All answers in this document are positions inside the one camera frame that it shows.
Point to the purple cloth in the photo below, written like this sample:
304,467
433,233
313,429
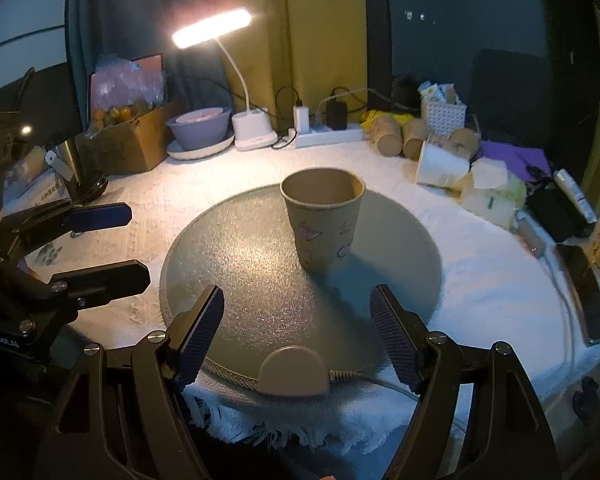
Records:
528,164

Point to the plastic bag of fruit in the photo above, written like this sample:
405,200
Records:
122,88

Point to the black smartphone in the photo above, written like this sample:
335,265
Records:
584,288

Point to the black charger plug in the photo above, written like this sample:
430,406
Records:
336,114

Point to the purple bowl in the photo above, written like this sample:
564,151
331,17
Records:
200,128

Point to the white charger plug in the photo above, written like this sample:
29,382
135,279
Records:
302,122

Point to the cardboard box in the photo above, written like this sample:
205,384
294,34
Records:
133,147

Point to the white plate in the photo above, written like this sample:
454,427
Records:
175,151

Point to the round grey tray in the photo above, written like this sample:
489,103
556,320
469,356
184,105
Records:
245,246

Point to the white mesh basket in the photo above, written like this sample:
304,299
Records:
443,118

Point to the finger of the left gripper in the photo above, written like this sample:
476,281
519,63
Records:
85,217
85,282

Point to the brown paper cup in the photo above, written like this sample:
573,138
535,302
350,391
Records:
462,142
415,133
386,134
322,206

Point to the metal cup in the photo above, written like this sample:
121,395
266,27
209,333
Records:
84,184

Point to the white power strip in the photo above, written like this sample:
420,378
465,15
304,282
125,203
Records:
324,135

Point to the white table cloth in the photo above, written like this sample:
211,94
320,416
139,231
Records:
492,289

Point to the white paper cup lying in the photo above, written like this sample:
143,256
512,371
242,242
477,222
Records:
440,168

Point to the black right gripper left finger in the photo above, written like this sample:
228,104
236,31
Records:
122,414

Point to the white tube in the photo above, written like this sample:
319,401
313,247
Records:
573,192

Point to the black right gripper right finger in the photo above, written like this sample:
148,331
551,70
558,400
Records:
507,434

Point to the round beige controller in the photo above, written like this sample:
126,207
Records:
293,371

